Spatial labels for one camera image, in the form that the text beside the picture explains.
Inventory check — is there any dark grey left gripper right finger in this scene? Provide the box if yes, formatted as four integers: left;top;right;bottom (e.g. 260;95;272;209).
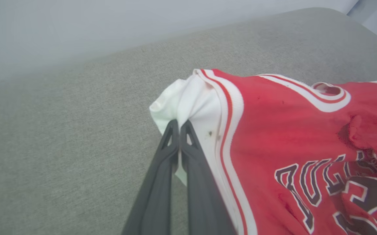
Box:
179;120;237;235

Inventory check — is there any red white basketball jersey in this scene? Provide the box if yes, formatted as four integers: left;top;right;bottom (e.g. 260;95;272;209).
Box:
149;68;377;235

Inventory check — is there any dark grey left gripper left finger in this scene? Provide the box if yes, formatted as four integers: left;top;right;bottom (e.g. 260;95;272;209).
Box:
121;119;180;235

